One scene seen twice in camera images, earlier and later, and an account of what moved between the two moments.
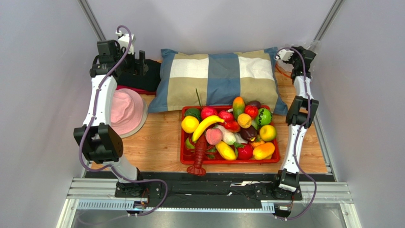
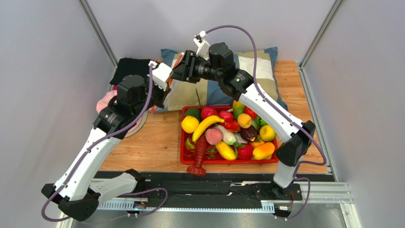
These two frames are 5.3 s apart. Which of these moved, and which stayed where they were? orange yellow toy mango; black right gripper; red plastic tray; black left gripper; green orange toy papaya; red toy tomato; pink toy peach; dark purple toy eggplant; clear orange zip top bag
Moved: black right gripper; clear orange zip top bag; black left gripper
Stayed: red plastic tray; green orange toy papaya; pink toy peach; orange yellow toy mango; red toy tomato; dark purple toy eggplant
